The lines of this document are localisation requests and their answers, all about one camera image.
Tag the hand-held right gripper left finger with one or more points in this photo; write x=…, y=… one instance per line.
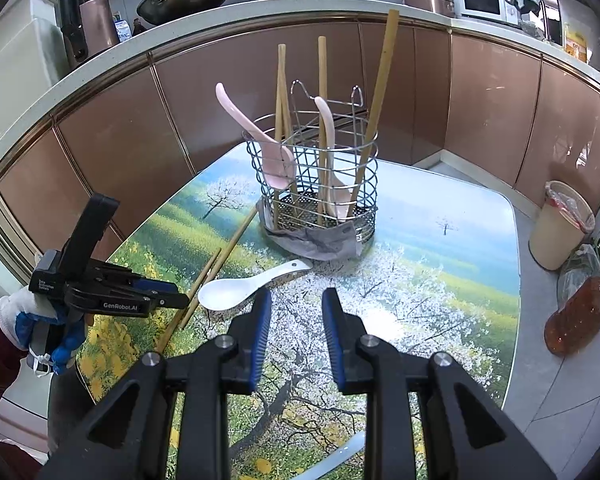
x=260, y=340

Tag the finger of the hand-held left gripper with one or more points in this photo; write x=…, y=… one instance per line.
x=172, y=301
x=155, y=286

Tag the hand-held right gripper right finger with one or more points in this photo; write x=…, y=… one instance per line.
x=332, y=340

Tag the white soup spoon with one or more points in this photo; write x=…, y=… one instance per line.
x=225, y=294

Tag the light blue soup spoon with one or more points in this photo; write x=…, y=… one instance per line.
x=330, y=460

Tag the pink soup spoon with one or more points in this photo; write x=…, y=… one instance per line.
x=337, y=195
x=277, y=165

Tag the person's left hand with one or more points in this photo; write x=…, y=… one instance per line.
x=17, y=317

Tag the grey cloth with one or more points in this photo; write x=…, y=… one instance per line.
x=325, y=247

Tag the white countertop appliance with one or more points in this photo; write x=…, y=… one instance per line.
x=15, y=70

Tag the blue white carton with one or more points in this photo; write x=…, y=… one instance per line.
x=123, y=30

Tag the copper electric kettle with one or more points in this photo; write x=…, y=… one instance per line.
x=97, y=25

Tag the bag with orange contents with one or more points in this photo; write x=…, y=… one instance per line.
x=575, y=320

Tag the beige trash bin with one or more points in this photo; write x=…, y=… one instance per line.
x=555, y=240

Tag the white kitchen countertop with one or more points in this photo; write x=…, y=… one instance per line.
x=260, y=10

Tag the white microwave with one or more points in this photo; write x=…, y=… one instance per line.
x=482, y=2

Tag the yellow bottle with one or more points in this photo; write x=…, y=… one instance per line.
x=576, y=42

